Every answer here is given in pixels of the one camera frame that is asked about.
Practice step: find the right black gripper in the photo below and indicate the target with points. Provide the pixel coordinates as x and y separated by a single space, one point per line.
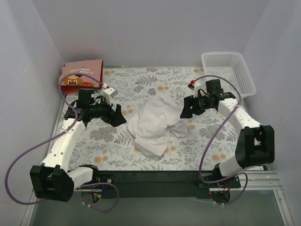
191 106

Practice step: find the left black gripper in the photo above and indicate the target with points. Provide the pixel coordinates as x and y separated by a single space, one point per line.
112 114

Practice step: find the white t shirt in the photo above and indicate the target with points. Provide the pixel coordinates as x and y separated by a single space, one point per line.
151 126

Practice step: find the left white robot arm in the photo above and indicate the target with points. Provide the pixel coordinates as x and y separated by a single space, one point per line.
52 180

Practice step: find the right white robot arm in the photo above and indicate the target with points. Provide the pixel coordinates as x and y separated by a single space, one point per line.
256 142

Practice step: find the white plastic mesh basket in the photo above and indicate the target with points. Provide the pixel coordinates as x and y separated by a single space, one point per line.
232 67

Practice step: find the folded red t shirt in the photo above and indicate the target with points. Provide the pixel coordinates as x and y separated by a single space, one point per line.
77 88

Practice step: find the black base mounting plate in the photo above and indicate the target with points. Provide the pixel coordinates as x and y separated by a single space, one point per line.
157 184

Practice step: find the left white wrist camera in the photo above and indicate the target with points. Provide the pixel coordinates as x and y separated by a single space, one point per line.
109 93

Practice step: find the aluminium extrusion rail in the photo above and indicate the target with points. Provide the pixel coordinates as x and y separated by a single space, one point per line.
258 202

